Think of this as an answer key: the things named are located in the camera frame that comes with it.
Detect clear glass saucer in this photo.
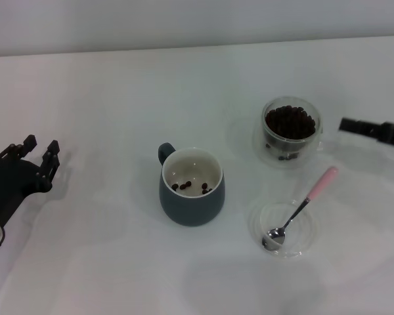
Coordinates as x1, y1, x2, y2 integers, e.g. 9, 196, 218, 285
248, 198, 317, 260

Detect clear double-wall glass cup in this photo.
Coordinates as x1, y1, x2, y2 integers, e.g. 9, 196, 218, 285
252, 96, 326, 171

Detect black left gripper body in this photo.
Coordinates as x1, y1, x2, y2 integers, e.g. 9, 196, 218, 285
0, 158, 41, 230

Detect dark teal ceramic mug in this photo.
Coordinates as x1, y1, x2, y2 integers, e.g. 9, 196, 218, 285
157, 142, 227, 227

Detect coffee bean pile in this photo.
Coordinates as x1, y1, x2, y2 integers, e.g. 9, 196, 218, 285
265, 104, 317, 141

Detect few coffee beans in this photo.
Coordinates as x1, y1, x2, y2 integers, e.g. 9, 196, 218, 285
171, 180, 213, 196

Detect pink-handled metal spoon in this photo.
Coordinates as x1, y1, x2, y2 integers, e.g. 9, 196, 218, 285
261, 166, 338, 252

